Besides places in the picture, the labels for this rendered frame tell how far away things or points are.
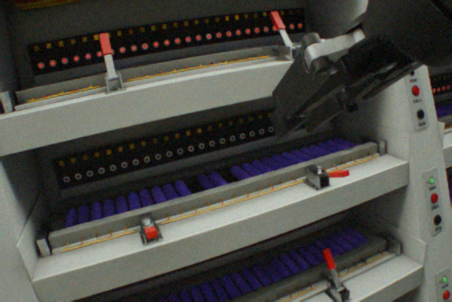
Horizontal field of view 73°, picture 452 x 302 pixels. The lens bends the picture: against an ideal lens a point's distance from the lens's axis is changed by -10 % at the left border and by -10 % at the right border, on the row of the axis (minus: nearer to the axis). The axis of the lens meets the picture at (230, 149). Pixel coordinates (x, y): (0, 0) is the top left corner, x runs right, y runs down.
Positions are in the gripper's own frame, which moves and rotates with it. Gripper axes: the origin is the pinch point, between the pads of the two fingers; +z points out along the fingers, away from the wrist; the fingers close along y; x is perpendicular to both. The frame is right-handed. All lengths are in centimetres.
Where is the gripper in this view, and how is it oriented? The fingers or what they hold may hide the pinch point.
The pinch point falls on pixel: (303, 112)
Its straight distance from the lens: 35.5
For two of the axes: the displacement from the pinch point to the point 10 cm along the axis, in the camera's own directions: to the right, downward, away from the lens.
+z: -2.4, 2.7, 9.3
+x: 3.0, 9.3, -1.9
